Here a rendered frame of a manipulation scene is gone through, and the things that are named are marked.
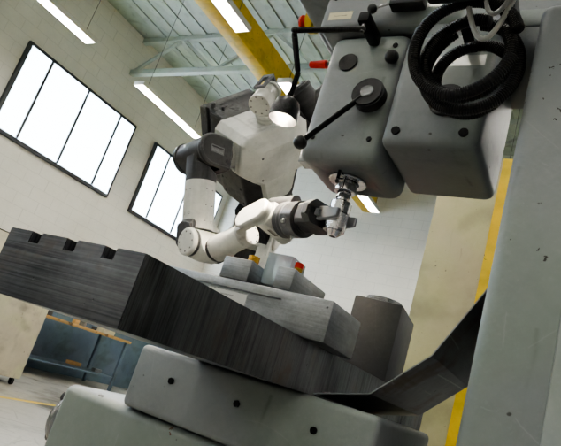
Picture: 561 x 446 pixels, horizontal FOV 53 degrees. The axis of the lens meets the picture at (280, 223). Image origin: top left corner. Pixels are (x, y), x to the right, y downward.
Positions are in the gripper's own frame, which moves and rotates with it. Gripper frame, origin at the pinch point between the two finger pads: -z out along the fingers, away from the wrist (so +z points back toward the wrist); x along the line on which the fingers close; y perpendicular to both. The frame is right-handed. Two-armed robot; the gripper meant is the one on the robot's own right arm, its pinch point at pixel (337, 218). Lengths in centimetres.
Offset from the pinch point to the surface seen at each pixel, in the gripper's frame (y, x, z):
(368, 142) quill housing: -13.3, -6.7, -10.2
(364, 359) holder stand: 25.5, 24.8, 4.7
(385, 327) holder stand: 17.0, 26.3, 2.1
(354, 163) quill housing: -9.3, -6.1, -7.1
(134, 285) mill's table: 32, -53, -34
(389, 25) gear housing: -41.4, -8.7, -8.5
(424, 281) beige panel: -34, 149, 91
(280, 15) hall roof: -493, 284, 583
